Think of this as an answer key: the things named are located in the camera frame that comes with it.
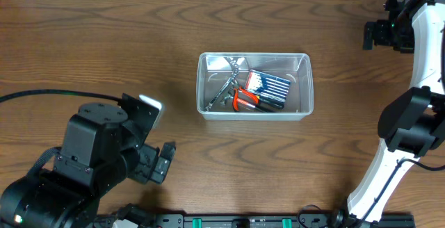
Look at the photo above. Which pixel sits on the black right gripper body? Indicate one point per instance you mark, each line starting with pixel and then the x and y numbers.
pixel 398 33

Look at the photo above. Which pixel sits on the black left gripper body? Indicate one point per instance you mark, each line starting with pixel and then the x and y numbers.
pixel 157 164

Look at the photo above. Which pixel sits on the claw hammer orange black handle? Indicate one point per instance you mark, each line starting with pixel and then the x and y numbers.
pixel 238 104

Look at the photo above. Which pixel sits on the red handled cutting pliers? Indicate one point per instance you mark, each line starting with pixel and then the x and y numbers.
pixel 239 92

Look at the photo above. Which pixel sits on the silver combination wrench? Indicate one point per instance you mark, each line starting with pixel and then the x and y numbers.
pixel 233 63

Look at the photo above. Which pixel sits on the black yellow screwdriver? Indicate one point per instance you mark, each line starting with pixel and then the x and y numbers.
pixel 270 102

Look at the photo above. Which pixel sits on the blue precision screwdriver set case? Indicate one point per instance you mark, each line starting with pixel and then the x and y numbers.
pixel 267 85

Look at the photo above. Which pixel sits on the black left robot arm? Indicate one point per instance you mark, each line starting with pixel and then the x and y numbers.
pixel 104 144

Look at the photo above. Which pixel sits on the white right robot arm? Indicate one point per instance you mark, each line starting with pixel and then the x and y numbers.
pixel 412 124

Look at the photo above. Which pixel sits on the clear plastic storage container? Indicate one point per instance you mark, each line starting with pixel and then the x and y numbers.
pixel 213 71

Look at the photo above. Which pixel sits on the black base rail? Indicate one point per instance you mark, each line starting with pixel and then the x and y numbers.
pixel 207 221

